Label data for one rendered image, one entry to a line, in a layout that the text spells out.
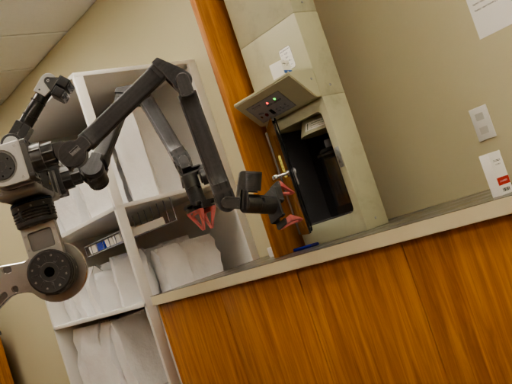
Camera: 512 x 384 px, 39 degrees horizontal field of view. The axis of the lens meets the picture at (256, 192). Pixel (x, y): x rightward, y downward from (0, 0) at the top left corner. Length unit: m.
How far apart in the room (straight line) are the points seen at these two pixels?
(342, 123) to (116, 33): 2.11
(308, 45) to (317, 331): 0.94
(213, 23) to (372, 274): 1.19
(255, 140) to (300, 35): 0.45
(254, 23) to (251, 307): 1.01
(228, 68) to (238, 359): 1.07
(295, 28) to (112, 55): 2.03
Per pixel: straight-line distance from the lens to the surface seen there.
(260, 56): 2.66
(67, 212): 3.82
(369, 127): 2.90
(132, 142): 3.48
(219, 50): 2.75
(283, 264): 2.29
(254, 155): 2.67
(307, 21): 2.54
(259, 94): 2.51
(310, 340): 2.36
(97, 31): 4.49
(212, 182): 2.15
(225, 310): 2.67
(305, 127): 2.56
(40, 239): 2.43
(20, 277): 2.51
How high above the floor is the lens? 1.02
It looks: 4 degrees up
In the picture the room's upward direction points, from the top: 18 degrees counter-clockwise
